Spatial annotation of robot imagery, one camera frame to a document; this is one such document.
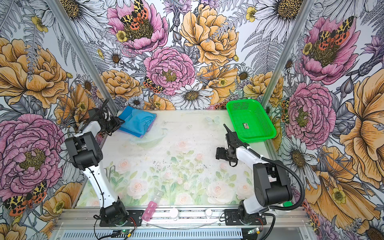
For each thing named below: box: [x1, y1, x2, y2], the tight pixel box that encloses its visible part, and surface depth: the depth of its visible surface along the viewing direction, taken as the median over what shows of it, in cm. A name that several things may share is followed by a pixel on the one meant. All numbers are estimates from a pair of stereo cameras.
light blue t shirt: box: [120, 109, 157, 135], surface depth 109 cm
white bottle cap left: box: [169, 208, 179, 221], surface depth 71 cm
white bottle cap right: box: [204, 208, 213, 219], surface depth 73 cm
